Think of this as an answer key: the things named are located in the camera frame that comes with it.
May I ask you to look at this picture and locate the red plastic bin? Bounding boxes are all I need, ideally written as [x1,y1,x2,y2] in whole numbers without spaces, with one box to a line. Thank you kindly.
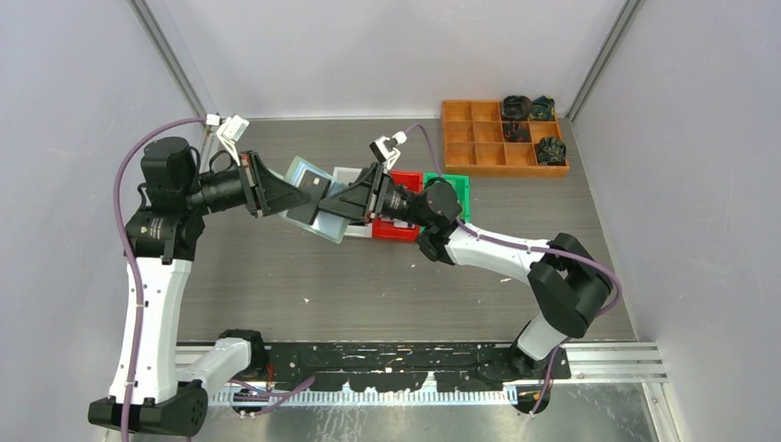
[372,171,423,242]

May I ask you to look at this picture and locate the green rolled cloth top-right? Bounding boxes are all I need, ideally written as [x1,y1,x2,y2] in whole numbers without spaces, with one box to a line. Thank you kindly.
[528,96,556,122]

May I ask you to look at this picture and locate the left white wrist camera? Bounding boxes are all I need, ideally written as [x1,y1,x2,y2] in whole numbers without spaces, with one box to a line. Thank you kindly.
[203,113,250,167]

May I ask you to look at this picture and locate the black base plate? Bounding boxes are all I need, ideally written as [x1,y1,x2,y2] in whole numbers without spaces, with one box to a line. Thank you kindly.
[234,343,571,393]

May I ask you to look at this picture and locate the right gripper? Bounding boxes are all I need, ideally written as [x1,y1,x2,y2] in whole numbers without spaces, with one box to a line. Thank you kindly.
[315,163,431,229]

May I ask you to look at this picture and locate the green rolled cloth bottom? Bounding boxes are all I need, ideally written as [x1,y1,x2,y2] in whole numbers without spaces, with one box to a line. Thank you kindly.
[535,136,566,166]

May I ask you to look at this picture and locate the dark rolled cloth top-left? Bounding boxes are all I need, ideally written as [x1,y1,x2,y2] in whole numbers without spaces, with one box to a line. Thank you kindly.
[500,95,533,122]

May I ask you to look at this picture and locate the dark rolled cloth middle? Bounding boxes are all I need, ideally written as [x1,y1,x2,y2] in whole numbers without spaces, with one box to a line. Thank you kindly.
[502,121,531,143]

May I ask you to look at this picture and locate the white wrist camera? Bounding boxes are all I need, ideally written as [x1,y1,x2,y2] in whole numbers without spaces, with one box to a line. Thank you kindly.
[369,131,408,172]
[203,113,250,167]

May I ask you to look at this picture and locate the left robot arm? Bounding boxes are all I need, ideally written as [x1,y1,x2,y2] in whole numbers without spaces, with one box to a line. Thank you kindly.
[87,136,309,440]

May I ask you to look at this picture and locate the green card holder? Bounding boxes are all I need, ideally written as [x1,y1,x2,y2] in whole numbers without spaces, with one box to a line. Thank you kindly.
[280,157,348,244]

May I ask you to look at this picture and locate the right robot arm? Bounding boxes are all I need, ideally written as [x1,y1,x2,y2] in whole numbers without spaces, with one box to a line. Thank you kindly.
[318,163,619,378]

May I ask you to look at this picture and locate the wooden compartment tray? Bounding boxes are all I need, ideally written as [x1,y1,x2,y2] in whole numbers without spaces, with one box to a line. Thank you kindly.
[440,99,576,179]

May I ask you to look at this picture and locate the white plastic bin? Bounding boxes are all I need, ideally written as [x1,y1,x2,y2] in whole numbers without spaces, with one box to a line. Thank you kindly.
[333,167,373,238]

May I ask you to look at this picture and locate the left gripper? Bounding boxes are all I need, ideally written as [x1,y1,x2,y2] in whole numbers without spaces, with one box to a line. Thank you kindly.
[185,150,312,217]

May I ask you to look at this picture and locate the black credit card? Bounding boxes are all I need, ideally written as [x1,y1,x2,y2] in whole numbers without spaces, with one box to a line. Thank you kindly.
[286,170,332,226]

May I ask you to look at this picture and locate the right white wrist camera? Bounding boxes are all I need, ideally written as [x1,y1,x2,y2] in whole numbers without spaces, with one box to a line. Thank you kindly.
[369,131,408,172]

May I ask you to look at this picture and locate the green plastic bin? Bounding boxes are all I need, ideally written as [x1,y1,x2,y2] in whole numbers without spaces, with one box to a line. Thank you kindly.
[416,173,471,227]

